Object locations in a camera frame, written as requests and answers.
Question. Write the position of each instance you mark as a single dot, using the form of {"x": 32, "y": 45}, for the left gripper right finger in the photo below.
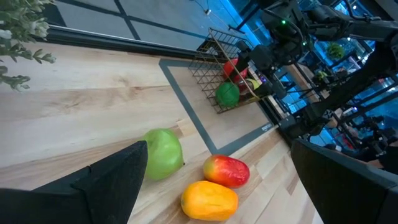
{"x": 342, "y": 186}

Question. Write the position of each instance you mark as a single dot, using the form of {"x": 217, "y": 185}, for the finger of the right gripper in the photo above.
{"x": 241, "y": 65}
{"x": 272, "y": 88}

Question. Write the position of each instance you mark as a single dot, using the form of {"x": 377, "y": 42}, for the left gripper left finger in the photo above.
{"x": 105, "y": 189}

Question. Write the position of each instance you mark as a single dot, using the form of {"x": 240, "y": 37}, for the red apple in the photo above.
{"x": 229, "y": 70}

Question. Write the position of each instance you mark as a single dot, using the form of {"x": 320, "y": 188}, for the dark green round fruit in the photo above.
{"x": 227, "y": 95}

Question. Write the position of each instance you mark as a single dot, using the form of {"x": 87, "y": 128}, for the light green pear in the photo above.
{"x": 164, "y": 155}

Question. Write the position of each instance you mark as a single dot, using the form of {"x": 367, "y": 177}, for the red and yellow mango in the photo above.
{"x": 227, "y": 171}

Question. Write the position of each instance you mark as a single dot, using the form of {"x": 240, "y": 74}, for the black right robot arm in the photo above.
{"x": 357, "y": 81}

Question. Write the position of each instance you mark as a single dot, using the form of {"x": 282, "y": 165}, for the grey-bordered placement mat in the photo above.
{"x": 188, "y": 105}

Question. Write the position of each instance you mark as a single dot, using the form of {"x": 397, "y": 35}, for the background green plant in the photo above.
{"x": 335, "y": 50}

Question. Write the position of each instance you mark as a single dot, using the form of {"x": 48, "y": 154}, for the orange yellow mango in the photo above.
{"x": 208, "y": 200}

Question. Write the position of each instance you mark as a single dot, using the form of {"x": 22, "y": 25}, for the small potted green plant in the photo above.
{"x": 18, "y": 18}

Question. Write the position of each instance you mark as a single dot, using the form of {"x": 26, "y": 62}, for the black aluminium table frame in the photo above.
{"x": 124, "y": 43}

